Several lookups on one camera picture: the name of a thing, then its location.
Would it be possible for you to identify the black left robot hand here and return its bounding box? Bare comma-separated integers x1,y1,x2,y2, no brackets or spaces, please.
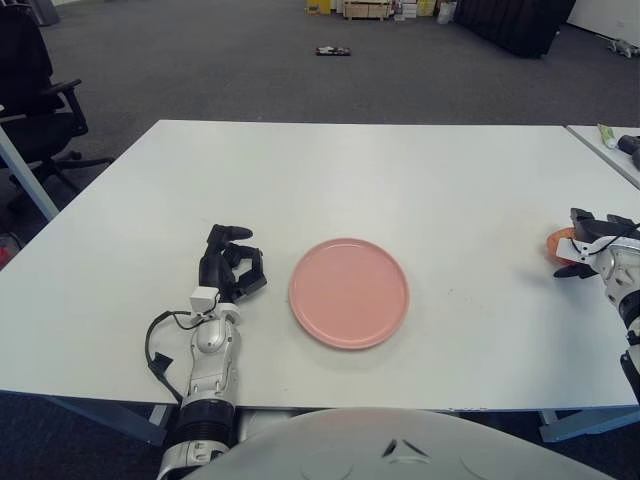
198,224,268,304

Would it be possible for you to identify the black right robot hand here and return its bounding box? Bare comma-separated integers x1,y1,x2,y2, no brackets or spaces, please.
552,207,640,279

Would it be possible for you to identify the red yellow apple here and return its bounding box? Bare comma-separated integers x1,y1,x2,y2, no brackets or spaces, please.
544,227,576,266

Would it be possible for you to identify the pink round plate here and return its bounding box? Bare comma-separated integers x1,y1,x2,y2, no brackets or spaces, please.
288,237,412,351

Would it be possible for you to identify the grey toy robot dog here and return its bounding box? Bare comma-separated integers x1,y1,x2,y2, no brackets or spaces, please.
607,39,640,59

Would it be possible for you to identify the red object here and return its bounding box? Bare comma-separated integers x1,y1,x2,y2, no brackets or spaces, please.
0,232,24,269

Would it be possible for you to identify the white desk leg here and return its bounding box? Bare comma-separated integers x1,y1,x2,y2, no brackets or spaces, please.
0,119,59,221

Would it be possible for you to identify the black partition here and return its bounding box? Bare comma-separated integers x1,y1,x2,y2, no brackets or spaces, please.
453,0,579,60

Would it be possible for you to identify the black office chair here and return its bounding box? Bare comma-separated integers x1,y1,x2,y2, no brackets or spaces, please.
0,4,116,201

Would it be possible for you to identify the grey robot torso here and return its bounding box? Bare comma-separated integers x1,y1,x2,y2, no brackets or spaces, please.
194,407,604,480

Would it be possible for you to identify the wooden crate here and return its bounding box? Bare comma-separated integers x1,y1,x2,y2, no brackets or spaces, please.
342,0,392,22

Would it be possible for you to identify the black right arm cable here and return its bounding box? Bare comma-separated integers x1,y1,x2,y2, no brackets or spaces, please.
569,227,640,256

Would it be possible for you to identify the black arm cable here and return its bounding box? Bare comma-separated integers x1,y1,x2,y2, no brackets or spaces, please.
144,309,206,401
569,227,640,256

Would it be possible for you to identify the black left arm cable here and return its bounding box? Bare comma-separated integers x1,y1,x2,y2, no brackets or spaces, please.
144,309,206,401

